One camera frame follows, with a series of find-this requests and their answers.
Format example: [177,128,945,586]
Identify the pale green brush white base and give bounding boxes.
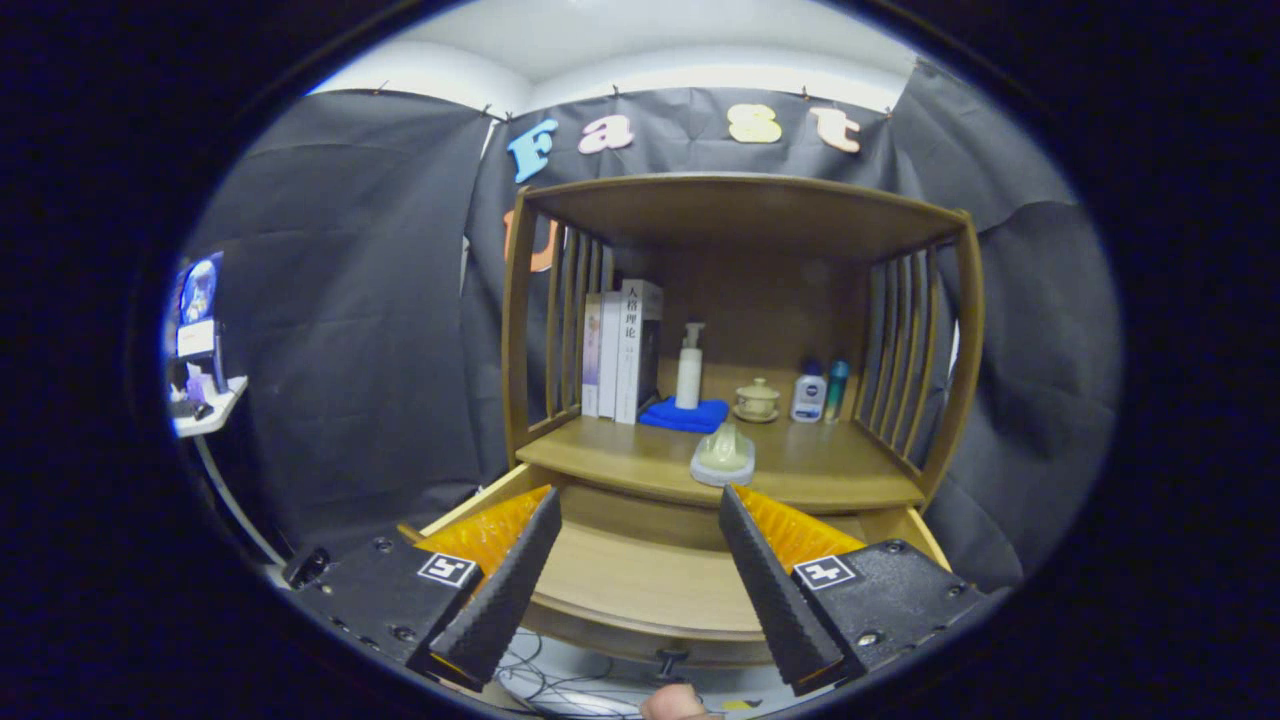
[690,420,757,488]

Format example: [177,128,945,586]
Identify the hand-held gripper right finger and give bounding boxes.
[718,484,991,698]

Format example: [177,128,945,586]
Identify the plain white book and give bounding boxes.
[598,290,623,421]

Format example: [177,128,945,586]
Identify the thick black and white book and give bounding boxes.
[615,279,665,426]

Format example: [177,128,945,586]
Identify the wooden countertop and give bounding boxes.
[515,385,926,514]

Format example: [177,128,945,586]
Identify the white bottle with blue cap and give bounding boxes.
[790,362,828,424]

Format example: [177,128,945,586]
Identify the thin purple and white book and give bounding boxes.
[582,293,604,418]

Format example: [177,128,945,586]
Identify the beige lidded teacup with saucer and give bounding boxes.
[733,377,782,424]

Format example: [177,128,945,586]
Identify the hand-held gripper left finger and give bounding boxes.
[290,485,563,691]

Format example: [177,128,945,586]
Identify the wooden drawer with black knob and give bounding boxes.
[400,462,951,681]

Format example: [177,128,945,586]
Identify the tangled floor cables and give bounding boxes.
[495,630,701,716]

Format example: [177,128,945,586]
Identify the brown wooden cabinet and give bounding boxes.
[500,172,986,516]

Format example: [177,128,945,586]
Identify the folded blue cloth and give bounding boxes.
[638,397,730,435]

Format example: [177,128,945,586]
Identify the computer monitor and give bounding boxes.
[178,252,226,361]

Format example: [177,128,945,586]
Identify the white pump bottle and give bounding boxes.
[675,322,707,411]

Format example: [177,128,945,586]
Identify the white side desk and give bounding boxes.
[170,375,249,439]

